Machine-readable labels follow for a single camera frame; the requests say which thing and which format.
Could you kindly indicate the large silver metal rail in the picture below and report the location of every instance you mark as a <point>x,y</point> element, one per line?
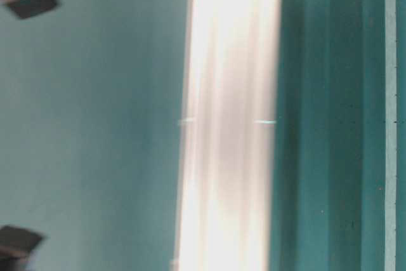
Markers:
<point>228,125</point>

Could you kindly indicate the light teal tape strip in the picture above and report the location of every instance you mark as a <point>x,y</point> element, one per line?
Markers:
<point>390,134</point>

